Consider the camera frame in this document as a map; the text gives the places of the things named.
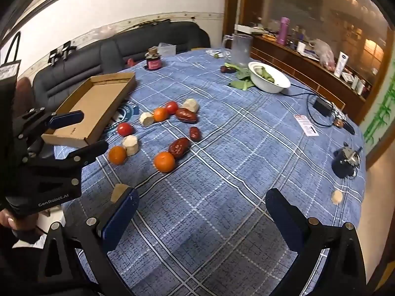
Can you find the black round device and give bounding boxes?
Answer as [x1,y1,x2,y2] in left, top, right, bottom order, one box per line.
[332,143,362,179]

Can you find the black leather sofa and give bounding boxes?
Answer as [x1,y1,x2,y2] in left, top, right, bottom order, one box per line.
[32,21,211,114]

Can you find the clear glass pitcher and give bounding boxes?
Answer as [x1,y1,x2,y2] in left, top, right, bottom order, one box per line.
[222,33,254,66]

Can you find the chopped greens in bowl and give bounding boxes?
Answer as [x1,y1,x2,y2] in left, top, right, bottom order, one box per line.
[256,66,276,83]

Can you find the black power adapter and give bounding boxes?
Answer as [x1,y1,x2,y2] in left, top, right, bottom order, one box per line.
[313,98,334,116]

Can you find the blue plaid tablecloth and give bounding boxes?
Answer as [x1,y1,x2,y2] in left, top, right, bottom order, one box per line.
[54,49,368,296]

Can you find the orange carrot piece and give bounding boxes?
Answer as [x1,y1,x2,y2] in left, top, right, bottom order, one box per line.
[153,107,169,122]

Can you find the black cable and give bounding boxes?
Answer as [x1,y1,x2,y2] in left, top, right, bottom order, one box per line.
[290,83,337,128]

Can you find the clear plastic bag on cabinet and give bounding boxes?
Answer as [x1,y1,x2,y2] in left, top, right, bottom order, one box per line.
[309,38,336,69]

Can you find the orange tangerine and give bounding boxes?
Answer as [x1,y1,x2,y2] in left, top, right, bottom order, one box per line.
[108,146,127,165]
[154,152,176,173]

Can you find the dark jar with red label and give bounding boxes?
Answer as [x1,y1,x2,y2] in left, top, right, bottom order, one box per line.
[145,47,162,71]

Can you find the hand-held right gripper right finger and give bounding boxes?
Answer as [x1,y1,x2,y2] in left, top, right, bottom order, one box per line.
[265,188,371,296]

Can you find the white bowl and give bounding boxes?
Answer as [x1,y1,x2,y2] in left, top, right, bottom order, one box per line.
[248,61,291,94]

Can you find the white paper tag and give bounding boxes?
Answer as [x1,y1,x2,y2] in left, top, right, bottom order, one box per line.
[294,114,319,137]

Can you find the person's left hand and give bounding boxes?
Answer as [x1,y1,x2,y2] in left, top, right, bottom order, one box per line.
[0,208,40,244]

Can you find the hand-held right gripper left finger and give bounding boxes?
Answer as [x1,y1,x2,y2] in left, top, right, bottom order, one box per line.
[36,187,140,296]

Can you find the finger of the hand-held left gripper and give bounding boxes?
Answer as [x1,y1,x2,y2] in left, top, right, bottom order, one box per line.
[13,106,85,142]
[22,140,109,176]

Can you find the purple bottle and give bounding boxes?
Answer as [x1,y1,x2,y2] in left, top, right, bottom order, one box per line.
[276,17,291,45]

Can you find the green leafy vegetables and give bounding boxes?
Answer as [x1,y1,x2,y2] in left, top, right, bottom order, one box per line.
[225,62,256,91]

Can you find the translucent plastic bag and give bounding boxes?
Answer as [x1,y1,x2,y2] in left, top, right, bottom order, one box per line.
[157,43,177,58]

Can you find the black wall clips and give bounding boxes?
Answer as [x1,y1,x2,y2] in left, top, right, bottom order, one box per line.
[49,41,77,66]

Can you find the green bamboo wall decal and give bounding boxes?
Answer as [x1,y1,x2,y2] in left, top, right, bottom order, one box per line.
[363,77,395,146]

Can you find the wooden cabinet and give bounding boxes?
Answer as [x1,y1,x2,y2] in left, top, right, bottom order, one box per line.
[250,34,368,124]

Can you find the shallow cardboard tray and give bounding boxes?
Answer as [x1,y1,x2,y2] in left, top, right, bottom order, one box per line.
[41,72,137,148]

